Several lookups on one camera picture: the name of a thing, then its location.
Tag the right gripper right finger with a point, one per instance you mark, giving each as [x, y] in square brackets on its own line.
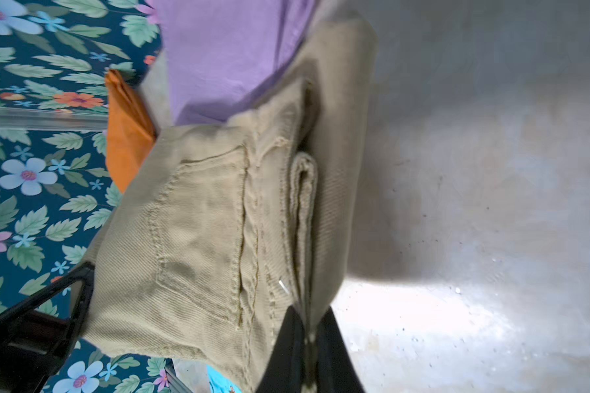
[335, 372]

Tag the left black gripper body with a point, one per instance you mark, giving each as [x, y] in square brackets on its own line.
[34, 346]

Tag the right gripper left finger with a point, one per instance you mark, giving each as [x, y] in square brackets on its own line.
[285, 370]

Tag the turquoise pants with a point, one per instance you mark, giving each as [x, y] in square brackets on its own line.
[218, 383]

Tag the khaki pants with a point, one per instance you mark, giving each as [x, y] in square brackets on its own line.
[228, 225]

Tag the orange pants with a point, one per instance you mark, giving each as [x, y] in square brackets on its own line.
[131, 134]

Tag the purple pants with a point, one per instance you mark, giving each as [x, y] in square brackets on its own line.
[223, 55]

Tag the aluminium frame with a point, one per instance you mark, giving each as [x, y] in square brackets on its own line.
[16, 118]

